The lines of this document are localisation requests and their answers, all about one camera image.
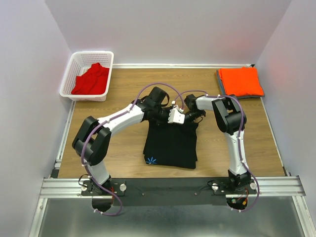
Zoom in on black t shirt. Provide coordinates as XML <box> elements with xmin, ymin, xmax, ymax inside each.
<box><xmin>143</xmin><ymin>120</ymin><xmax>198</xmax><ymax>169</ymax></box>

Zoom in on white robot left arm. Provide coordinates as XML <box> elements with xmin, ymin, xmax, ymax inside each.
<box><xmin>72</xmin><ymin>86</ymin><xmax>170</xmax><ymax>198</ymax></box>

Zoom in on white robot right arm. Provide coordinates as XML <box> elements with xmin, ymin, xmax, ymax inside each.
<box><xmin>184</xmin><ymin>94</ymin><xmax>251</xmax><ymax>194</ymax></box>

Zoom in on folded orange shirt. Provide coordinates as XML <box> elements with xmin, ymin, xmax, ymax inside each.
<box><xmin>217</xmin><ymin>67</ymin><xmax>265</xmax><ymax>98</ymax></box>

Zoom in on red crumpled shirt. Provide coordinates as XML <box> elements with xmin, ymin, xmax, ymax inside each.
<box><xmin>71</xmin><ymin>63</ymin><xmax>110</xmax><ymax>95</ymax></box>

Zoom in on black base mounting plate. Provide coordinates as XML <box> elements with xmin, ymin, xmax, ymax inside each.
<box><xmin>81</xmin><ymin>177</ymin><xmax>257</xmax><ymax>209</ymax></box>

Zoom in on white plastic laundry basket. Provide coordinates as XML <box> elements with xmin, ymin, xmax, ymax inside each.
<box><xmin>59</xmin><ymin>51</ymin><xmax>114</xmax><ymax>102</ymax></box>

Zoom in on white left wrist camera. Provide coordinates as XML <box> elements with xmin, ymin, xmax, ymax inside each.
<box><xmin>167</xmin><ymin>105</ymin><xmax>185</xmax><ymax>124</ymax></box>

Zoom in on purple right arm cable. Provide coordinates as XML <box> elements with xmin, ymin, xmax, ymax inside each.
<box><xmin>177</xmin><ymin>90</ymin><xmax>260</xmax><ymax>213</ymax></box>

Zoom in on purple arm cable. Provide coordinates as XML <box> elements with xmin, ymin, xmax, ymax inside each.
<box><xmin>177</xmin><ymin>90</ymin><xmax>260</xmax><ymax>213</ymax></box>
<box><xmin>81</xmin><ymin>82</ymin><xmax>185</xmax><ymax>216</ymax></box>

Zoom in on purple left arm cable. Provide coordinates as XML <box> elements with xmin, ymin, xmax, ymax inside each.
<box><xmin>81</xmin><ymin>82</ymin><xmax>185</xmax><ymax>216</ymax></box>

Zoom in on aluminium front rail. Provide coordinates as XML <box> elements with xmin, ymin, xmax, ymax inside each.
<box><xmin>39</xmin><ymin>176</ymin><xmax>305</xmax><ymax>198</ymax></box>

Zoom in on aluminium rail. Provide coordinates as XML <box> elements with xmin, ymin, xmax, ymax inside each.
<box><xmin>50</xmin><ymin>101</ymin><xmax>76</xmax><ymax>178</ymax></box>
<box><xmin>39</xmin><ymin>176</ymin><xmax>305</xmax><ymax>198</ymax></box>

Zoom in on aluminium left side rail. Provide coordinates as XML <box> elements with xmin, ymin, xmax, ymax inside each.
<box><xmin>50</xmin><ymin>101</ymin><xmax>76</xmax><ymax>178</ymax></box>

